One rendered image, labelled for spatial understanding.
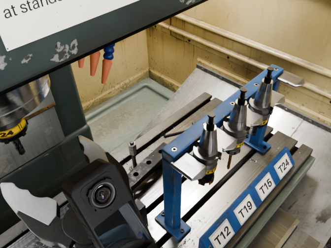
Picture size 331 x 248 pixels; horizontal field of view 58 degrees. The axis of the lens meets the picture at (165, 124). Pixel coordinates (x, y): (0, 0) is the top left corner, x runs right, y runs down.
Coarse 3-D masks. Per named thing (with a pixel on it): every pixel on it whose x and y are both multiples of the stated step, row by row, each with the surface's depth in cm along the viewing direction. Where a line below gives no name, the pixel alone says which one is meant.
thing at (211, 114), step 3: (210, 114) 59; (213, 114) 59; (210, 117) 58; (213, 117) 58; (207, 120) 61; (210, 120) 59; (213, 120) 60; (207, 123) 60; (210, 123) 60; (213, 123) 60; (207, 126) 60; (210, 126) 60; (213, 126) 60; (210, 129) 61
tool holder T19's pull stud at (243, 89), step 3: (243, 87) 65; (240, 90) 64; (243, 90) 64; (246, 90) 64; (240, 93) 65; (243, 93) 65; (240, 96) 66; (243, 96) 65; (240, 99) 65; (243, 99) 65; (240, 102) 66; (243, 102) 66
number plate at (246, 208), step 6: (246, 198) 88; (240, 204) 86; (246, 204) 87; (252, 204) 89; (234, 210) 85; (240, 210) 86; (246, 210) 87; (252, 210) 88; (240, 216) 86; (246, 216) 87; (240, 222) 85
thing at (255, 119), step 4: (248, 108) 77; (248, 112) 76; (252, 112) 76; (256, 112) 76; (248, 116) 75; (252, 116) 75; (256, 116) 75; (260, 116) 75; (248, 120) 74; (252, 120) 74; (256, 120) 74; (260, 120) 74; (252, 124) 73; (256, 124) 73; (260, 124) 73
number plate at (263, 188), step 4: (268, 172) 94; (268, 176) 94; (264, 180) 93; (268, 180) 94; (272, 180) 95; (260, 184) 91; (264, 184) 92; (268, 184) 93; (272, 184) 94; (256, 188) 90; (260, 188) 91; (264, 188) 92; (268, 188) 93; (272, 188) 94; (260, 192) 91; (264, 192) 92; (268, 192) 93; (260, 196) 91; (264, 196) 92
